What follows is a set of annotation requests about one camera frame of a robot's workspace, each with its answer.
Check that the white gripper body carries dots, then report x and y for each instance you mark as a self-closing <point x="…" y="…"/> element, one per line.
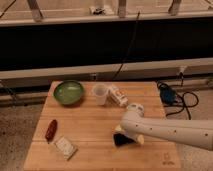
<point x="138" y="138"/>

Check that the black eraser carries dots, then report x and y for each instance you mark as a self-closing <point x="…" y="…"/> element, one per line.
<point x="120" y="139"/>

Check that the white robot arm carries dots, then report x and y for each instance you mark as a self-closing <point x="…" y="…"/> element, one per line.
<point x="134" y="125"/>

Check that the clear plastic cup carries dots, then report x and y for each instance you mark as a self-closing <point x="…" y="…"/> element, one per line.
<point x="100" y="91"/>

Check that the wooden table board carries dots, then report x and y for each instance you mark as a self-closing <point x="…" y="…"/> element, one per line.
<point x="90" y="127"/>

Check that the green bowl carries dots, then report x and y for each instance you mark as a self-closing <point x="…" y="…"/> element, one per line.
<point x="68" y="92"/>

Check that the red chili pepper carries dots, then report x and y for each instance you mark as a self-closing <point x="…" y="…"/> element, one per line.
<point x="50" y="133"/>

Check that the blue device with cables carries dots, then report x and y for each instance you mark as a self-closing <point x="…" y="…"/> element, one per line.
<point x="170" y="98"/>

